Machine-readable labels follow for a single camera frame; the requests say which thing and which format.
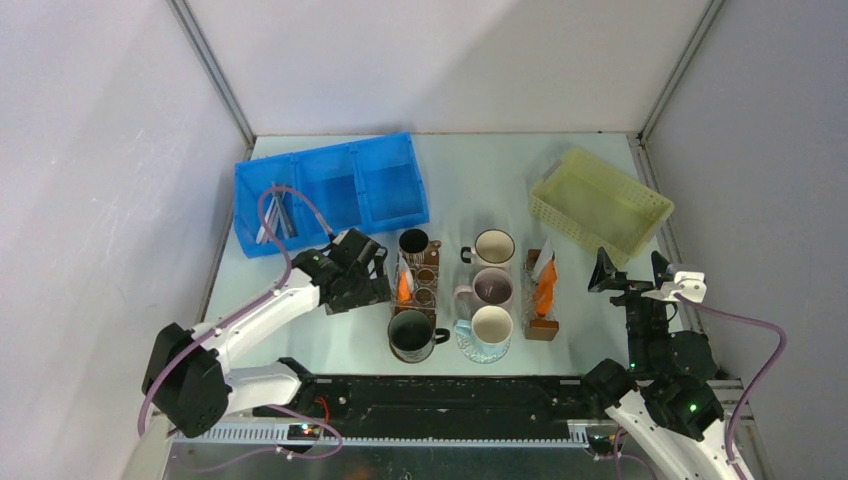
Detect clear textured oval tray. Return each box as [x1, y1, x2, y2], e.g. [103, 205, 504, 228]
[457, 334, 511, 364]

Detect brown metallic cup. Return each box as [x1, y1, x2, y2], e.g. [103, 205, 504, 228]
[398, 228, 442, 267]

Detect small orange tube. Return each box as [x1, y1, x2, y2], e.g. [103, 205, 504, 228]
[396, 270, 414, 303]

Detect white toothbrush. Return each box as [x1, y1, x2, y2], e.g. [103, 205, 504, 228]
[256, 200, 279, 245]

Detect brown wooden oval tray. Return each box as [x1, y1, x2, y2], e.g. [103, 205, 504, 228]
[389, 240, 442, 333]

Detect dark green mug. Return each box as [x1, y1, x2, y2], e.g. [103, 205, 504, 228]
[387, 310, 451, 364]

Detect clear textured two-hole holder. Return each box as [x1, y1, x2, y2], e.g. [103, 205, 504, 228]
[390, 266, 439, 325]

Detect cream mug with black rim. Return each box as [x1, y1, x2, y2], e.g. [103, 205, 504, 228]
[460, 229, 516, 270]

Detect clear holder with brown lid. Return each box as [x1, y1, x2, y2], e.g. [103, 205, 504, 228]
[521, 249, 560, 342]

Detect white toothpaste tube red cap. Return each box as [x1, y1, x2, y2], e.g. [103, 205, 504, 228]
[398, 254, 416, 293]

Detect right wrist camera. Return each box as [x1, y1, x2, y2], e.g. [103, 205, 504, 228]
[641, 264, 707, 304]

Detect cream perforated basket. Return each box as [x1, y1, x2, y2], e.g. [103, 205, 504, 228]
[529, 147, 674, 268]

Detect grey toothbrush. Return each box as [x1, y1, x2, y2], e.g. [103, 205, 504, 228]
[273, 191, 297, 239]

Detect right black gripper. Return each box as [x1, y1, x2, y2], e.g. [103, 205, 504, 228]
[586, 245, 668, 372]

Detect light blue mug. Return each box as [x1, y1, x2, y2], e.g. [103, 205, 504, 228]
[453, 306, 514, 351]

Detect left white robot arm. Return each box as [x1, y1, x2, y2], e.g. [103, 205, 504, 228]
[137, 229, 391, 438]

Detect pink mug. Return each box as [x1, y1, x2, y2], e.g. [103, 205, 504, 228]
[453, 268, 515, 315]

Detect white toothpaste tube dark cap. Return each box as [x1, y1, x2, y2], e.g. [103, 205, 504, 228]
[532, 236, 555, 280]

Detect orange toothpaste tube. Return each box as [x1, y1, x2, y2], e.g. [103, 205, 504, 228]
[533, 260, 558, 317]

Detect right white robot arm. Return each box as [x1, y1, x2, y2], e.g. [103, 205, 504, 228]
[581, 248, 753, 479]

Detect blue three-compartment bin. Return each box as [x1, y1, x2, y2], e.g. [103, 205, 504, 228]
[233, 133, 430, 258]

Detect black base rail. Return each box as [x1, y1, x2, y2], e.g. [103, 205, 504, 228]
[285, 374, 636, 441]

